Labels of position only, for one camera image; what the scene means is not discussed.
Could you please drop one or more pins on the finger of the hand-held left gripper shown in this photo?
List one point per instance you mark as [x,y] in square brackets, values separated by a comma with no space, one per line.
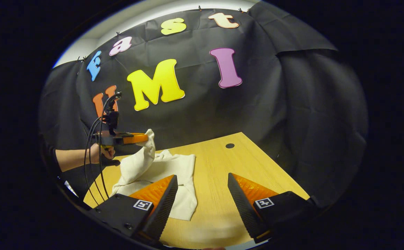
[135,138]

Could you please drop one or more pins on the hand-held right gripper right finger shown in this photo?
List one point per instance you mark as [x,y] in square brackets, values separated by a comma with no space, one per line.
[245,208]

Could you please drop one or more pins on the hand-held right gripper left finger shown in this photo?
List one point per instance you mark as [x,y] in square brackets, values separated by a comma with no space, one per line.
[162,211]

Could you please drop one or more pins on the cream white sweatshirt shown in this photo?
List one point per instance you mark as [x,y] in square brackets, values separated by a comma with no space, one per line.
[174,170]

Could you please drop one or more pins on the white desk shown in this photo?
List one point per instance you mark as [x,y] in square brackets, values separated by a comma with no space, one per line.
[70,188]

